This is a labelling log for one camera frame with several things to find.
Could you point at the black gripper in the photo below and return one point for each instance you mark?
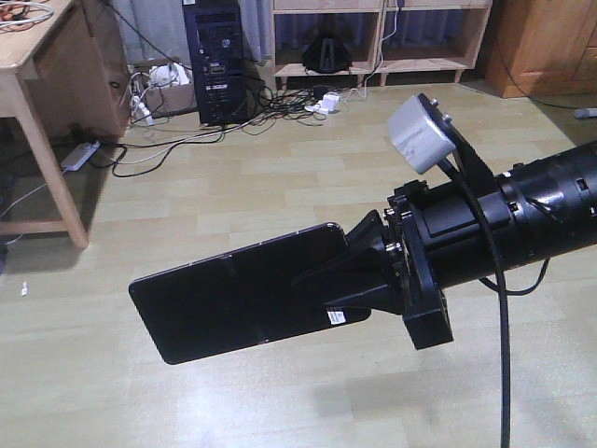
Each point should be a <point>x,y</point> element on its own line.
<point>443,245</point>

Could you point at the black foldable phone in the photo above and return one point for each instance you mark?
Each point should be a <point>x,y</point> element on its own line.
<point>241,298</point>

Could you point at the light wooden desk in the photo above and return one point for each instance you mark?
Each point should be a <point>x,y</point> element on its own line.
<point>64,77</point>

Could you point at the light wooden shelf unit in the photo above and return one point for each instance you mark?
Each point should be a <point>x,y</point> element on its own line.
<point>382,37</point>

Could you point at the cardboard box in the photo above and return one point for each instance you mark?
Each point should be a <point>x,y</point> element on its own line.
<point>160,88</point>

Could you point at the brown wooden wardrobe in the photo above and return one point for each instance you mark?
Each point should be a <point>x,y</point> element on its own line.
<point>542,48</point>

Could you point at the black computer tower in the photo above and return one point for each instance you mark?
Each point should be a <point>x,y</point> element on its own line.
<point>215,45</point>

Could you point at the white power strip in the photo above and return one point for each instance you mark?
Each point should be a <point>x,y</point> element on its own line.
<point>79,156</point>

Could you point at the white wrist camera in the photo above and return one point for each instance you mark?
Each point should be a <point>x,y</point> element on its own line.
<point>415,134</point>

